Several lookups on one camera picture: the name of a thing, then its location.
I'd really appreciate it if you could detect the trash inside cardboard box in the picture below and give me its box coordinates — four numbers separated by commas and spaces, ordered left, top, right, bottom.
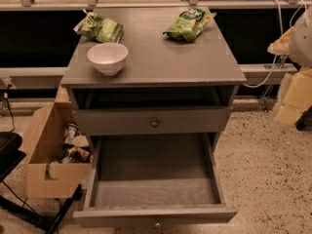
60, 123, 93, 164

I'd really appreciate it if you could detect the white hanging cable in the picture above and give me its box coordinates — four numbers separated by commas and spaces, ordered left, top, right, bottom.
243, 0, 308, 90

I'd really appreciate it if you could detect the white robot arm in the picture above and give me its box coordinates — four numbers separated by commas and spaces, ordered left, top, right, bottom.
267, 6, 312, 131

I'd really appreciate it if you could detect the black stand with cables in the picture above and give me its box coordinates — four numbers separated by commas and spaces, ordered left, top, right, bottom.
0, 131, 83, 234

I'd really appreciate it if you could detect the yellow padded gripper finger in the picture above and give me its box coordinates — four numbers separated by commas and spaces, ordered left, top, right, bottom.
267, 27, 312, 131

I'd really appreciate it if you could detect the grey wooden drawer cabinet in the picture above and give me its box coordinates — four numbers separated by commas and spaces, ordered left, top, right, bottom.
61, 10, 246, 146

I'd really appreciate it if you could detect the grey top drawer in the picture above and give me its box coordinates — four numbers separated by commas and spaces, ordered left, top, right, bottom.
73, 107, 231, 136

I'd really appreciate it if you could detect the open cardboard box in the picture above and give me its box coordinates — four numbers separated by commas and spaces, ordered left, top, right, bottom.
22, 87, 91, 198

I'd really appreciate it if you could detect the white ceramic bowl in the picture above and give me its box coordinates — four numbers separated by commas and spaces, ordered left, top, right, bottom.
87, 43, 128, 76

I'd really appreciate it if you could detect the green chip bag left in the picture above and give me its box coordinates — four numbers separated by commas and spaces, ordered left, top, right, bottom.
74, 10, 123, 43

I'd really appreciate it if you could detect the green chip bag right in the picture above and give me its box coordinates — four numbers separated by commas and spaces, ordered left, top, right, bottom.
164, 8, 216, 43

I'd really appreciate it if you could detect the green chip bag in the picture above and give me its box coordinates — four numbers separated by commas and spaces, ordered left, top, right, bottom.
74, 10, 123, 43
164, 8, 216, 43

